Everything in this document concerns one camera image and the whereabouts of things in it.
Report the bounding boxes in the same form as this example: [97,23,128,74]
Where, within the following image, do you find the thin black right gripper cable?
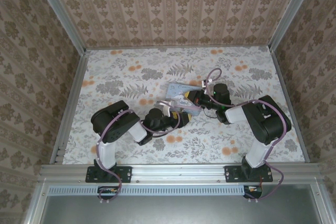
[203,108,219,119]

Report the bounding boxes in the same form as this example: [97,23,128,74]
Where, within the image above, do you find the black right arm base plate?
[224,165,274,184]

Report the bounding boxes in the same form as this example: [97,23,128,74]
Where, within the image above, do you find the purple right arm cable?
[202,68,287,204]

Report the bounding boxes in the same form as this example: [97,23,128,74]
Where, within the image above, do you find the black connector board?
[243,185,264,199]
[97,186,119,200]

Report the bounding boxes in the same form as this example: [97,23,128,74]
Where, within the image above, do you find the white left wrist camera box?
[156,99,176,116]

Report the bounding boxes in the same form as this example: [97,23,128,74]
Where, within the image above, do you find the slotted grey cable duct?
[48,185,263,197]

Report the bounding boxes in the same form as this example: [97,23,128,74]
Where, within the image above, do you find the aluminium back rail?
[85,46,271,50]

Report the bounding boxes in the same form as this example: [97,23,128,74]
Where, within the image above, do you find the aluminium corner post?
[30,0,87,53]
[268,0,320,51]

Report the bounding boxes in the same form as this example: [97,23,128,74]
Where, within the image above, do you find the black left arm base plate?
[86,165,132,184]

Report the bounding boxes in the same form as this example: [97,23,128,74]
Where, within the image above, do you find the aluminium front rail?
[39,163,326,184]

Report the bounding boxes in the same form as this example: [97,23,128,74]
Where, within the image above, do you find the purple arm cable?
[202,68,287,204]
[96,108,184,204]

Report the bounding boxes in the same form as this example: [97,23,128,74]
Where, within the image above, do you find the aluminium side rail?
[49,49,90,164]
[269,47,312,163]

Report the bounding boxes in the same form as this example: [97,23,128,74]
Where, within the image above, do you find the light blue cartoon print box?
[165,82,202,116]

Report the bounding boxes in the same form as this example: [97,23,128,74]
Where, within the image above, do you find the grey metal sheet panel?
[41,194,323,224]

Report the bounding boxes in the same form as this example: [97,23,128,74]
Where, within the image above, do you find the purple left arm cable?
[96,108,184,204]

